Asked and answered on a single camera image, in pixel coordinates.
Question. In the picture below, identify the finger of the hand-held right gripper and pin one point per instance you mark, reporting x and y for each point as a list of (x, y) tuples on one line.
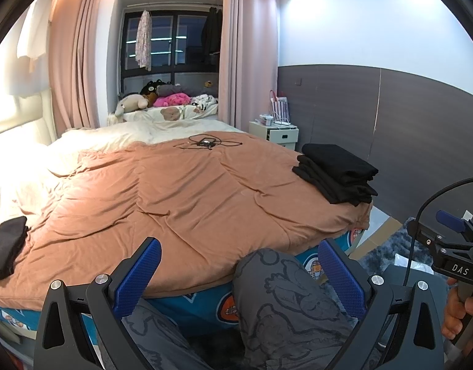
[(423, 233), (450, 219)]

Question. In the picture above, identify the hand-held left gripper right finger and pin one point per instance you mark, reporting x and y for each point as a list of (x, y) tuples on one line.
[(340, 277)]

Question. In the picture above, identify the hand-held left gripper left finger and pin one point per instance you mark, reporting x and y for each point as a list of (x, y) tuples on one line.
[(138, 277)]

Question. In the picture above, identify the person's right hand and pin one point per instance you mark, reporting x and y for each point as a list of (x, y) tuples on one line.
[(452, 320)]

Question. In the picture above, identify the grey shaggy rug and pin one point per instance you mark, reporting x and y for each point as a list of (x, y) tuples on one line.
[(398, 256)]

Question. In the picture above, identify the cardboard sheet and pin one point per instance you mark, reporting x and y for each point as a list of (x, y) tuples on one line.
[(375, 235)]

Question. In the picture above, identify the person's grey printed trousers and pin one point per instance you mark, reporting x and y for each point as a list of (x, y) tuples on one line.
[(282, 296)]

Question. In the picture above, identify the blue printed bedsheet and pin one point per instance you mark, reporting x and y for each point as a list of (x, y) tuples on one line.
[(197, 308)]

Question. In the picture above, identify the brown blanket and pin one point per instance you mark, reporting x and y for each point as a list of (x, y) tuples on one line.
[(182, 208)]

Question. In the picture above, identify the stack of folded dark clothes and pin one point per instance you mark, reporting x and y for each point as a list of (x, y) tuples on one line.
[(336, 194)]

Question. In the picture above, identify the black clothes pile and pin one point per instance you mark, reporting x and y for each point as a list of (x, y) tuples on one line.
[(7, 246)]

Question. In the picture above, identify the white nightstand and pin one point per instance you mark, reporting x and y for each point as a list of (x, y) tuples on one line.
[(278, 137)]

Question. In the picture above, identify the white power strip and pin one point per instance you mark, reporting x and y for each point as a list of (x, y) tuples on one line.
[(282, 123)]

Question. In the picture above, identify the beige plush toy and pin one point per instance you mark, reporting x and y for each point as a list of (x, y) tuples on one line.
[(132, 102)]

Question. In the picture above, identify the striped bag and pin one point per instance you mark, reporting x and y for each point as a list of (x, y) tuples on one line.
[(280, 108)]

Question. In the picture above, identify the pink plush toy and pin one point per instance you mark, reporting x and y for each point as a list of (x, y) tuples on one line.
[(170, 100)]

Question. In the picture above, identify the spotted plush toy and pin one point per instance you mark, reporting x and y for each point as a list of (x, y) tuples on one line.
[(203, 100)]

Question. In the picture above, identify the grey pillow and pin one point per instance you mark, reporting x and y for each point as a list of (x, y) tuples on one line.
[(170, 90)]

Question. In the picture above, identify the dark plush toy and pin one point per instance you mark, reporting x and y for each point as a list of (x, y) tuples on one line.
[(149, 88)]

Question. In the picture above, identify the white headboard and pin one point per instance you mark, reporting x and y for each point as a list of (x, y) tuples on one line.
[(24, 123)]

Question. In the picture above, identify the small brown plush toy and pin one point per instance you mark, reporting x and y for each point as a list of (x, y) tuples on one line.
[(208, 83)]

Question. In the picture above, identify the pink curtain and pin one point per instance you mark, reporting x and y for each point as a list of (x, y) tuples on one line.
[(251, 46), (78, 65)]

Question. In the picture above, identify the floral hanging garment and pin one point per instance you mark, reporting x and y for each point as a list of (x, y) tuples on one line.
[(143, 42)]

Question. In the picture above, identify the dark window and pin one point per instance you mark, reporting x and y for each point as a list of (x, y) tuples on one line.
[(167, 31)]

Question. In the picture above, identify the dark hanging garment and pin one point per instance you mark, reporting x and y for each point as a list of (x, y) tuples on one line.
[(212, 34)]

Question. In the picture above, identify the white hanging cloth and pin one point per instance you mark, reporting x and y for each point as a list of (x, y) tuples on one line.
[(32, 46)]

